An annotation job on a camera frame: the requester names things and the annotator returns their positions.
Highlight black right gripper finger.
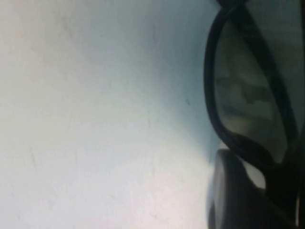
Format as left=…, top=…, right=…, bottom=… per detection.
left=208, top=147, right=298, bottom=229

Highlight black framed glasses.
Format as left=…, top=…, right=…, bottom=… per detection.
left=203, top=0, right=305, bottom=191

